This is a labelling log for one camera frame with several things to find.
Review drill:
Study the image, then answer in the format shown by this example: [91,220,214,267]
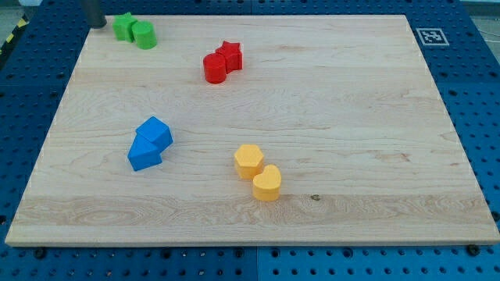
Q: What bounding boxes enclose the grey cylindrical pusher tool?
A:
[80,0,107,29]

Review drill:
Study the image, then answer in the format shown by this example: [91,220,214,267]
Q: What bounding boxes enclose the blue cube block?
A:
[136,116,173,151]

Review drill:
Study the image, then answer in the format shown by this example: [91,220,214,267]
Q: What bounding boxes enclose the blue triangular block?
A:
[127,134,162,171]

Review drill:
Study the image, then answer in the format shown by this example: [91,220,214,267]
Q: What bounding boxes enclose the yellow heart block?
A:
[252,165,282,201]

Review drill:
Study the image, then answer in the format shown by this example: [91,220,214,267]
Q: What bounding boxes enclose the green star block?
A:
[112,12,138,42]

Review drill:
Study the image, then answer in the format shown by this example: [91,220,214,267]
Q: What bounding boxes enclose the white fiducial marker tag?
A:
[416,27,449,46]

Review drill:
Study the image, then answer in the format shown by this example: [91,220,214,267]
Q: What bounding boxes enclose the yellow hexagon block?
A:
[234,144,264,180]

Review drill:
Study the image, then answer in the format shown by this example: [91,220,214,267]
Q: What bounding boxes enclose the red star block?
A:
[216,41,243,73]

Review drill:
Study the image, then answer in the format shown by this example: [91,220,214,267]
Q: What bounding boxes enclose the red cylinder block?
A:
[202,53,227,84]

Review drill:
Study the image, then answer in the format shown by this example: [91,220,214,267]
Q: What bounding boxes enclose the green cylinder block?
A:
[132,21,157,50]

